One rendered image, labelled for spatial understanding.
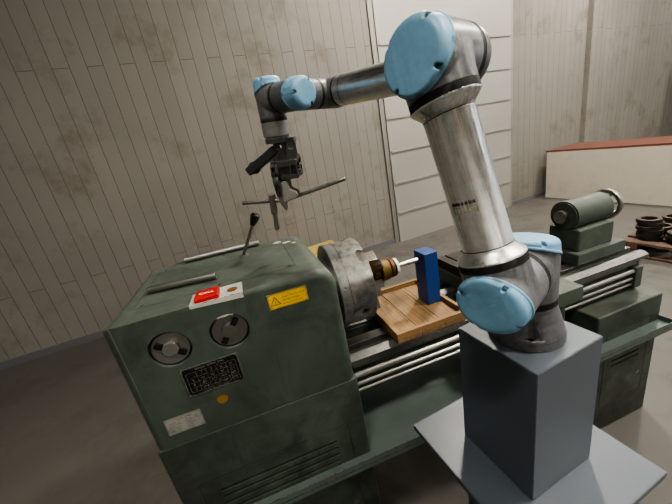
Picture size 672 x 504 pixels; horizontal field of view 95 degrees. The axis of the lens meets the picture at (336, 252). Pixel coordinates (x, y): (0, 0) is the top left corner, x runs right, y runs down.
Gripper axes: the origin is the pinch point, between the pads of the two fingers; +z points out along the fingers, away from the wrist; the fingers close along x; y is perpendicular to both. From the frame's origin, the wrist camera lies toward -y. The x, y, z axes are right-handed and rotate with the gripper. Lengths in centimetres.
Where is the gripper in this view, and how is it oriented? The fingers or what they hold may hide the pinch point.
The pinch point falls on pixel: (284, 205)
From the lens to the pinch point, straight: 99.3
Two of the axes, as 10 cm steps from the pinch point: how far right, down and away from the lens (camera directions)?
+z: 1.3, 9.1, 3.9
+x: 0.9, -4.0, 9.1
